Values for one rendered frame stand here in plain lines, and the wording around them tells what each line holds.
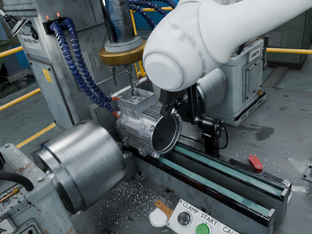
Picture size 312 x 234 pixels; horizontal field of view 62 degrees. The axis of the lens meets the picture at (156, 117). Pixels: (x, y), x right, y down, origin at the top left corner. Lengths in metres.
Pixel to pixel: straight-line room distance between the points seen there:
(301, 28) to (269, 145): 2.79
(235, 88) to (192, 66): 0.87
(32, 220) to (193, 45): 0.55
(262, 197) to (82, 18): 0.87
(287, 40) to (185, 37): 3.59
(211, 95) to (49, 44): 0.65
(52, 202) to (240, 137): 0.88
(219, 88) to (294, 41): 2.86
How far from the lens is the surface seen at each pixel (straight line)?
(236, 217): 0.88
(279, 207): 0.91
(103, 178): 0.80
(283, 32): 3.95
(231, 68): 1.21
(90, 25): 1.07
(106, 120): 1.02
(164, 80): 0.40
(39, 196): 0.70
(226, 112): 1.33
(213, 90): 1.12
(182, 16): 0.42
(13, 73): 5.92
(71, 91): 1.05
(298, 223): 0.98
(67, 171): 0.76
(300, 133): 1.35
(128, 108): 0.98
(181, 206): 0.64
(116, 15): 0.87
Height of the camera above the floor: 1.56
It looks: 30 degrees down
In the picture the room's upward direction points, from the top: 11 degrees counter-clockwise
